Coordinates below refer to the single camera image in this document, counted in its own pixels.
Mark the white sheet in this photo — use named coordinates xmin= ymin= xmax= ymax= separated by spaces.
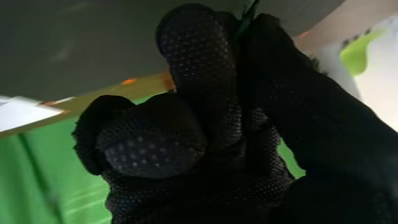
xmin=0 ymin=95 xmax=66 ymax=133

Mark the dark mat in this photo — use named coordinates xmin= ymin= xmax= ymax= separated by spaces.
xmin=0 ymin=0 xmax=347 ymax=102

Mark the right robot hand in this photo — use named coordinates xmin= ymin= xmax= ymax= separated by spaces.
xmin=72 ymin=2 xmax=398 ymax=224

